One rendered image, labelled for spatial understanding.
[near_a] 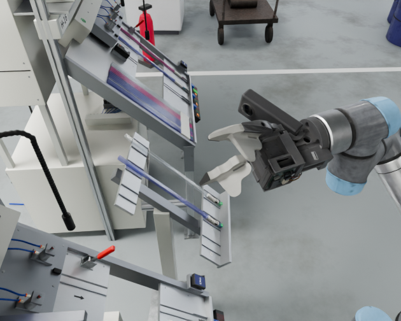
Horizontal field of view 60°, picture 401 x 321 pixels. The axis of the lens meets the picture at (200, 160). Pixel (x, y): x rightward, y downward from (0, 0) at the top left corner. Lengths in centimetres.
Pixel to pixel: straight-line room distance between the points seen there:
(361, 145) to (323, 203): 191
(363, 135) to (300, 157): 13
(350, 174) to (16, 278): 71
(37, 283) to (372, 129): 73
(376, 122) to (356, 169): 10
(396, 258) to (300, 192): 70
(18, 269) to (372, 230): 212
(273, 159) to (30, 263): 59
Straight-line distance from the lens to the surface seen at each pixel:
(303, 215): 244
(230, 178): 60
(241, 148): 48
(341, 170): 70
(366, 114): 64
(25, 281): 86
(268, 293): 210
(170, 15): 448
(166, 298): 114
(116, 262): 106
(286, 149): 54
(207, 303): 124
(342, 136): 60
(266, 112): 59
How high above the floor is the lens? 187
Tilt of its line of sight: 44 degrees down
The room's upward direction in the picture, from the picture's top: straight up
